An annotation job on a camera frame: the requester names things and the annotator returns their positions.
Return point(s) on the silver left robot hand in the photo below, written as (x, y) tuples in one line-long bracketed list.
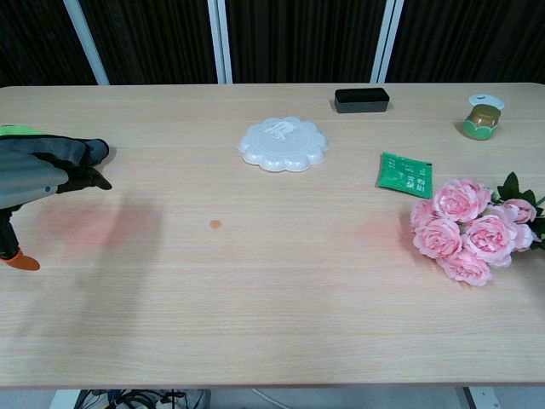
[(30, 183)]

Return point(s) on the dark grey cleaning cloth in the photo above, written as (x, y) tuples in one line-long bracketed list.
[(64, 148)]

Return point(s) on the white table leg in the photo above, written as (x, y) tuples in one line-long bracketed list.
[(474, 398), (64, 399)]

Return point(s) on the white flower-shaped plastic plate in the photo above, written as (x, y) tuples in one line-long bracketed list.
[(283, 144)]

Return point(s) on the black rectangular box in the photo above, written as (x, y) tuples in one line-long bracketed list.
[(362, 100)]

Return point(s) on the green sachet packet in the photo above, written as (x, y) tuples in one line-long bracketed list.
[(405, 174)]

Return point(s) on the pink artificial flower bouquet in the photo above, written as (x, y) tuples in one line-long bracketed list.
[(464, 226)]

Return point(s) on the green and gold jar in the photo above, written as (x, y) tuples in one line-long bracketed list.
[(480, 122)]

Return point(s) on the white round lid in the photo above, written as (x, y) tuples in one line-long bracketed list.
[(489, 101)]

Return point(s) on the white slanted frame post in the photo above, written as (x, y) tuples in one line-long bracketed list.
[(386, 40), (87, 40)]

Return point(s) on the white upright frame post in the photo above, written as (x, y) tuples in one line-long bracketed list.
[(220, 40)]

